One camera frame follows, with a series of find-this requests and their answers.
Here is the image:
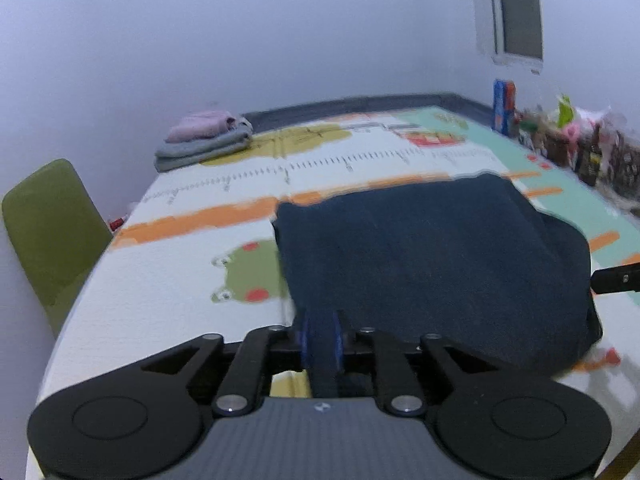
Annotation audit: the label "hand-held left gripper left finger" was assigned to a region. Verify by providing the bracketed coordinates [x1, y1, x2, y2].
[140, 310, 312, 417]

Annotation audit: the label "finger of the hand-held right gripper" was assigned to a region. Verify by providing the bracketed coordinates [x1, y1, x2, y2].
[591, 262, 640, 296]

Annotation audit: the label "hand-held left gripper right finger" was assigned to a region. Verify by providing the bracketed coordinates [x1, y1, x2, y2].
[332, 310, 501, 417]

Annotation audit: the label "dark blue jeans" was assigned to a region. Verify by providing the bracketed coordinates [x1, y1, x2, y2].
[271, 172, 603, 400]

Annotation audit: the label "dark glass bottle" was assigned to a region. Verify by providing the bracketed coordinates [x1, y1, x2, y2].
[577, 125, 603, 187]

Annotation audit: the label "cartoon print play mat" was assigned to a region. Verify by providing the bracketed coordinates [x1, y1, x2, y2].
[27, 105, 640, 478]

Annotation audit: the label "grey folded garment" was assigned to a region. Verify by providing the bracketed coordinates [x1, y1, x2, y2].
[154, 125, 255, 173]

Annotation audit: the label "grey fabric fence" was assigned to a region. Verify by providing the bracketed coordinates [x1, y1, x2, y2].
[240, 92, 496, 133]

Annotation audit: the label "pink folded garment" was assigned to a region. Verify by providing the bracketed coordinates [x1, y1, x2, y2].
[166, 111, 248, 143]

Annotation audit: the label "green chair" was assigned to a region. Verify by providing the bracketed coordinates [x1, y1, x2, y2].
[1, 158, 113, 338]

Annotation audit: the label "window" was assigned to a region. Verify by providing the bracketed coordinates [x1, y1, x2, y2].
[470, 0, 545, 73]

